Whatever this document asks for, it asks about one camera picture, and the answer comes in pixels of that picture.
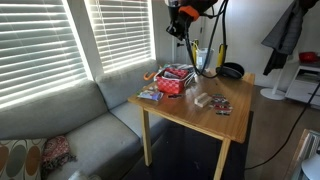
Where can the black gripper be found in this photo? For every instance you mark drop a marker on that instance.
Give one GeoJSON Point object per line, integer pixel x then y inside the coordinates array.
{"type": "Point", "coordinates": [177, 30]}

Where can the red woven basket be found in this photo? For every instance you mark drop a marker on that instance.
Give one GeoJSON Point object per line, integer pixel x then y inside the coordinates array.
{"type": "Point", "coordinates": [170, 85]}

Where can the gray crumpled cloth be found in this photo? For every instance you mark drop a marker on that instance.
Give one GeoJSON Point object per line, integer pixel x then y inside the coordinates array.
{"type": "Point", "coordinates": [180, 66]}

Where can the clear plastic cup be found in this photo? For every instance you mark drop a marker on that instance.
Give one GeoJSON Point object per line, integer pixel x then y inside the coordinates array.
{"type": "Point", "coordinates": [204, 58]}

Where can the white window blind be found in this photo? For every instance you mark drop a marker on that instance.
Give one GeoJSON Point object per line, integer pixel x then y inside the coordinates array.
{"type": "Point", "coordinates": [36, 50]}
{"type": "Point", "coordinates": [120, 33]}

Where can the light wooden block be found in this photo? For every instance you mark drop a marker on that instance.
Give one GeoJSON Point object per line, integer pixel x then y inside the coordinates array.
{"type": "Point", "coordinates": [202, 99]}

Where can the light wooden table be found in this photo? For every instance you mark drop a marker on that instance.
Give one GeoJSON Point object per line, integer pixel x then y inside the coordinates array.
{"type": "Point", "coordinates": [200, 115]}

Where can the black hanging garment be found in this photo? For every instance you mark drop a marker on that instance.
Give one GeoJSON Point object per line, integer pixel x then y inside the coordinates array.
{"type": "Point", "coordinates": [275, 63]}

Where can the gray hanging jacket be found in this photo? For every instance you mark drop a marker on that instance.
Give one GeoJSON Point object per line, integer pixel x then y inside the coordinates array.
{"type": "Point", "coordinates": [286, 30]}

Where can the white coat stand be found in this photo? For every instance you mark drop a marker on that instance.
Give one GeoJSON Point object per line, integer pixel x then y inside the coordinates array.
{"type": "Point", "coordinates": [273, 93]}

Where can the red bowl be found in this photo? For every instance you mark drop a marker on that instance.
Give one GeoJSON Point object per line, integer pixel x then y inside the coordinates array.
{"type": "Point", "coordinates": [308, 57]}

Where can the white cabinet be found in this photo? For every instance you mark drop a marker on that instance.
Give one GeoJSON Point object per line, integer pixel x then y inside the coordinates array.
{"type": "Point", "coordinates": [301, 86]}

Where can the gray sectional sofa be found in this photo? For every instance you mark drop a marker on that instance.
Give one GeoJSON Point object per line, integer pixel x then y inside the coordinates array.
{"type": "Point", "coordinates": [83, 140]}

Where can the red paisley pillow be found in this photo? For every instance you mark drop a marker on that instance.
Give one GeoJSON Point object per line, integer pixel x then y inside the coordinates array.
{"type": "Point", "coordinates": [56, 151]}

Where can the oval patterned throw pillow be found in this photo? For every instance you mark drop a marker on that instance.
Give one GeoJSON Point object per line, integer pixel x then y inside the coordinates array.
{"type": "Point", "coordinates": [20, 160]}

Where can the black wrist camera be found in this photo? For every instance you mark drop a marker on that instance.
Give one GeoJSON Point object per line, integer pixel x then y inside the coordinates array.
{"type": "Point", "coordinates": [175, 11]}

